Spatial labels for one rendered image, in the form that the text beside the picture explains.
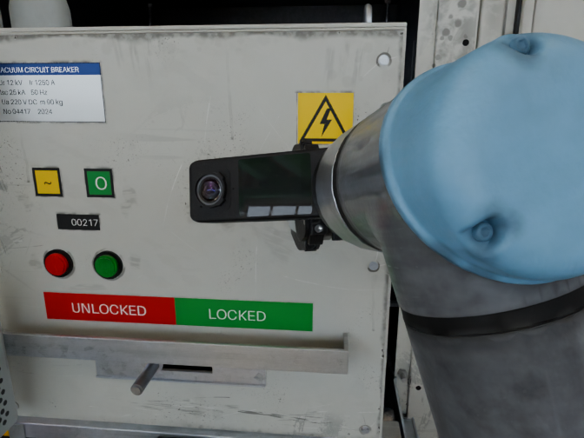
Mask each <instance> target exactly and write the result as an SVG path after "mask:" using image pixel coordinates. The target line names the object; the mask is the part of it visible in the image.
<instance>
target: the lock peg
mask: <svg viewBox="0 0 584 438"><path fill-rule="evenodd" d="M162 369H163V364H155V363H145V368H144V369H143V371H142V373H141V374H140V375H139V376H138V377H137V379H136V381H135V382H134V383H133V385H132V386H131V388H130V390H131V392H132V393H133V394H134V395H141V394H142V393H143V391H144V390H145V389H146V387H147V385H148V384H149V382H150V380H151V379H152V377H153V376H154V374H155V373H158V372H160V371H161V370H162Z"/></svg>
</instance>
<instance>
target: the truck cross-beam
mask: <svg viewBox="0 0 584 438"><path fill-rule="evenodd" d="M14 424H22V425H23V427H24V432H25V437H26V438H157V437H158V436H165V437H177V438H333V437H321V436H307V435H284V434H271V433H258V432H246V431H233V430H221V429H208V428H184V427H171V426H158V425H146V424H133V423H121V422H108V421H84V420H71V419H58V418H46V417H34V416H21V415H19V416H18V418H17V421H16V422H15V423H14ZM382 438H402V437H401V431H400V427H399V422H398V421H382Z"/></svg>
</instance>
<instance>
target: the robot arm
mask: <svg viewBox="0 0 584 438"><path fill-rule="evenodd" d="M189 207H190V217H191V219H192V220H193V221H195V222H202V223H227V222H273V221H288V223H289V227H290V229H291V235H292V237H293V239H294V242H295V245H296V247H297V248H298V249H299V250H304V251H316V250H317V249H319V248H320V245H321V244H323V240H330V239H331V238H332V241H340V240H344V241H346V242H349V243H351V244H353V245H355V246H356V247H358V248H360V249H368V250H373V251H377V252H382V253H383V255H384V259H385V262H386V264H387V268H388V272H389V276H390V279H391V282H392V285H393V288H394V292H395V296H396V300H397V302H398V305H399V307H400V308H401V312H402V318H403V320H404V322H405V326H406V329H407V331H408V337H409V340H410V343H411V346H412V349H413V352H414V355H415V360H416V363H417V366H418V369H419V372H420V375H421V380H422V383H423V387H424V389H425V392H426V396H427V398H428V404H429V406H430V410H431V413H432V416H433V419H434V422H435V427H436V430H437V433H438V436H439V438H584V42H583V41H581V40H579V39H576V38H573V37H570V36H563V35H559V34H553V33H543V32H534V33H521V34H507V35H504V36H500V37H498V38H496V39H495V40H493V41H492V42H489V43H486V44H484V45H482V46H481V47H479V48H477V49H476V50H473V51H471V52H469V53H468V54H467V55H465V56H463V57H461V58H459V59H457V60H455V61H454V62H452V63H445V64H443V65H440V66H437V67H434V68H433V69H431V70H428V71H426V72H424V73H422V74H420V75H419V76H418V77H416V78H415V79H413V80H412V81H411V82H410V83H408V84H407V85H406V86H405V87H404V88H403V89H402V90H401V91H400V92H399V93H398V94H397V95H396V97H395V98H394V99H392V100H391V101H390V102H386V103H383V104H382V105H381V107H380V108H379V109H378V110H377V111H375V112H374V113H372V114H371V115H369V116H367V117H366V118H365V119H363V120H362V121H360V122H359V123H358V124H356V125H355V126H354V127H352V128H351V129H349V130H347V131H346V132H344V133H343V134H341V135H340V136H339V137H338V138H337V139H336V140H335V141H334V142H333V143H332V144H331V145H329V146H328V147H327V148H319V146H318V144H313V143H312V141H300V142H299V144H295V145H294V147H293V149H292V151H284V152H276V153H267V154H258V155H249V156H232V157H223V158H214V159H205V160H198V161H195V162H193V163H191V164H190V166H189Z"/></svg>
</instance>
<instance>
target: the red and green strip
mask: <svg viewBox="0 0 584 438"><path fill-rule="evenodd" d="M43 296H44V301H45V307H46V313H47V318H48V319H61V320H79V321H98V322H133V323H151V324H169V325H187V326H205V327H224V328H241V329H277V330H294V331H313V303H299V302H259V301H239V300H218V299H198V298H177V297H157V296H136V295H96V294H76V293H55V292H43Z"/></svg>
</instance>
